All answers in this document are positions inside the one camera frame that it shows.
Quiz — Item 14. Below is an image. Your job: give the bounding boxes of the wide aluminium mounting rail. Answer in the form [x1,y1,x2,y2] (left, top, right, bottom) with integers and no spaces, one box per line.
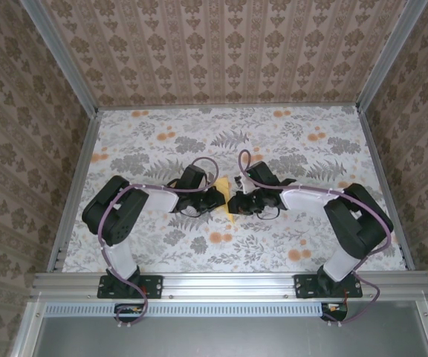
[31,271,428,300]

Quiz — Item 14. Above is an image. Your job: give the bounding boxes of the aluminium table edge rail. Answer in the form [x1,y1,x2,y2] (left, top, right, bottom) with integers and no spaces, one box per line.
[355,109,416,271]
[46,111,102,273]
[97,103,360,111]

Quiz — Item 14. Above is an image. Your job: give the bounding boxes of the floral patterned table mat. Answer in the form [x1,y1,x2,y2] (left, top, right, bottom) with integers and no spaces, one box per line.
[62,106,408,274]

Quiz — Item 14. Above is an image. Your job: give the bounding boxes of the yellow cloth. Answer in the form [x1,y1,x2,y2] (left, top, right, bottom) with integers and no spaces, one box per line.
[215,177,238,225]

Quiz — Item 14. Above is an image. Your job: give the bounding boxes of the aluminium frame post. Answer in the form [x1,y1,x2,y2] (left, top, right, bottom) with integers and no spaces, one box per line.
[23,0,100,116]
[355,0,428,112]

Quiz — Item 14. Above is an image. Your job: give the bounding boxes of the grey metal panel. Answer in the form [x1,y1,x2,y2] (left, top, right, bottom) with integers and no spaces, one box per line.
[13,300,428,357]

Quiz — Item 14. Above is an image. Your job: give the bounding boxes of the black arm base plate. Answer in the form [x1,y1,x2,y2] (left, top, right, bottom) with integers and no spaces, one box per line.
[97,274,163,300]
[294,274,363,300]

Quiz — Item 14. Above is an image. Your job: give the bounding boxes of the black connector box with wires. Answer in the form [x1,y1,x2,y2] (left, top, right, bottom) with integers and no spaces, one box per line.
[320,301,349,323]
[114,303,150,324]

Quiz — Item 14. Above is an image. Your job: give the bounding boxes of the slotted grey cable duct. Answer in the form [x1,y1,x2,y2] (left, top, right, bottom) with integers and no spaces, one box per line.
[45,301,325,317]

